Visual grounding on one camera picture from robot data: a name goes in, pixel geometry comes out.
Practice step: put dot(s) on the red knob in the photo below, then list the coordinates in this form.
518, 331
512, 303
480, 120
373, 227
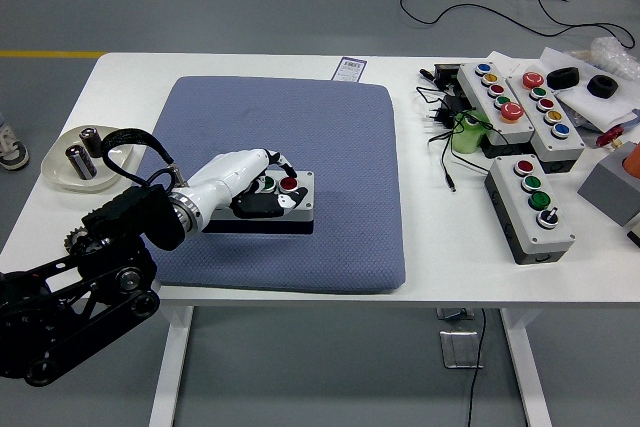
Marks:
611, 137

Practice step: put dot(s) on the grey block box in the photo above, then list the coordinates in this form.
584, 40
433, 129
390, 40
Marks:
605, 189

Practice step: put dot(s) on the dark cylindrical battery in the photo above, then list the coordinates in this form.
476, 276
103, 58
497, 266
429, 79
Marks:
80, 163
92, 142

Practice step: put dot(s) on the black power adapter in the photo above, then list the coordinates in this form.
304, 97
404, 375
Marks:
452, 106

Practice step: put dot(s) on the purple printed label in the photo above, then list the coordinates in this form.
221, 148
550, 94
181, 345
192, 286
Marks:
350, 69

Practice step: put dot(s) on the four-button box with selector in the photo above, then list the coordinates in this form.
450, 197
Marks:
510, 207

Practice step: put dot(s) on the blue-grey mesh cushion mat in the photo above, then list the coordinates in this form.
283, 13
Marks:
310, 137

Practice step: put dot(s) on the black metal gear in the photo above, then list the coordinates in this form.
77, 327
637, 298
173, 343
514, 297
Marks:
75, 238

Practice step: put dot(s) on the person's shoe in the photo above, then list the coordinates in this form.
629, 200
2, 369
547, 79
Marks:
11, 149

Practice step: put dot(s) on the clear bubble wrap bag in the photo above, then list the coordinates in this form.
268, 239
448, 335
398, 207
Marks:
612, 54

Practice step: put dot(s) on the white table leg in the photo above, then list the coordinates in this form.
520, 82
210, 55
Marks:
170, 367
527, 367

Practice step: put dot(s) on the small black device box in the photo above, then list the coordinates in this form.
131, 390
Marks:
446, 74

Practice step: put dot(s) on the orange object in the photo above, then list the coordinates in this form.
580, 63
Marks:
632, 162

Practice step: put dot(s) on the five-button box, mushroom at head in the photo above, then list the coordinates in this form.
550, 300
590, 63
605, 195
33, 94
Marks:
570, 147

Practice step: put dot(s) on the white shallow dish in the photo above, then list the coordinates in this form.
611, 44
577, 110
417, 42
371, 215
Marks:
55, 167

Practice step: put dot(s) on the metal floor plate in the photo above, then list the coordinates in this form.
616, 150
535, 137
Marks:
457, 352

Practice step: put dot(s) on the white paper sheet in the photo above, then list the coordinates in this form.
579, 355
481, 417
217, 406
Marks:
592, 109

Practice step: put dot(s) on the five-button box, mushroom at end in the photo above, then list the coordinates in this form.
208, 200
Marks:
477, 97

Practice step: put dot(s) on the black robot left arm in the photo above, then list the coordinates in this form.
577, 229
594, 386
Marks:
150, 217

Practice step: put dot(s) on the grey four-button control box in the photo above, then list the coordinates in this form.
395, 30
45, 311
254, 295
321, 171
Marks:
306, 209

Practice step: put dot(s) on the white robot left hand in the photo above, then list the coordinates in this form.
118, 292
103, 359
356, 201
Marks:
225, 177

